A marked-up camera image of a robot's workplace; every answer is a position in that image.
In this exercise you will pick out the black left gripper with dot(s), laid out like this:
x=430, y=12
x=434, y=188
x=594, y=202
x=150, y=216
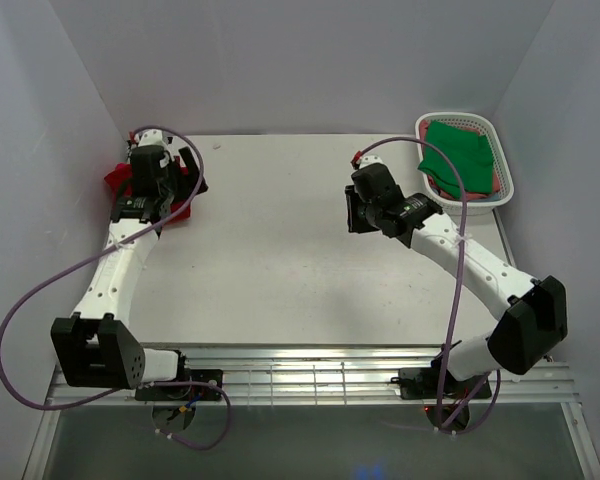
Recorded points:
x=188, y=181

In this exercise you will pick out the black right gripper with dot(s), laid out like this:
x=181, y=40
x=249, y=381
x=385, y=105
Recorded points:
x=354, y=224

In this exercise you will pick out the dark red t shirt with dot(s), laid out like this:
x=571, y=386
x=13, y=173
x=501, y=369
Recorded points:
x=119, y=181

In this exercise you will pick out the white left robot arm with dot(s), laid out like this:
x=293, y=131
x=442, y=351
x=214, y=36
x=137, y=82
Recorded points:
x=94, y=345

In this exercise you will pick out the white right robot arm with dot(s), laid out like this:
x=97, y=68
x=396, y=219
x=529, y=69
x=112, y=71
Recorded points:
x=530, y=314

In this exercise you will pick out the folded pink t shirt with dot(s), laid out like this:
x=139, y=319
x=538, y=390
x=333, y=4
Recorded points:
x=177, y=215

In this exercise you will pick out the green t shirt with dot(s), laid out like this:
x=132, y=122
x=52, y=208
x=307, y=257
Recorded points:
x=455, y=160

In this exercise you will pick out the white plastic laundry basket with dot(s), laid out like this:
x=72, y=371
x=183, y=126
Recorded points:
x=463, y=154

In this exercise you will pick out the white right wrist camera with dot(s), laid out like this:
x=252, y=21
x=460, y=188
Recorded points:
x=360, y=161

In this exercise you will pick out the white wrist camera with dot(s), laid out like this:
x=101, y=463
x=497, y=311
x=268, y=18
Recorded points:
x=151, y=137
x=360, y=161

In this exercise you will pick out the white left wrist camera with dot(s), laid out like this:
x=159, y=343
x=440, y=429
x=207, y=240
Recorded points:
x=151, y=137

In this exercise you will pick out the aluminium frame rails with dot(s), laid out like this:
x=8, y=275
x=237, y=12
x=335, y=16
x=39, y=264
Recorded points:
x=347, y=376

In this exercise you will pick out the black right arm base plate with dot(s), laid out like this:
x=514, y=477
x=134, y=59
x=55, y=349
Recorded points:
x=422, y=383

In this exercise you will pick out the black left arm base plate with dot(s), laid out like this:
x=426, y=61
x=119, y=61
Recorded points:
x=187, y=392

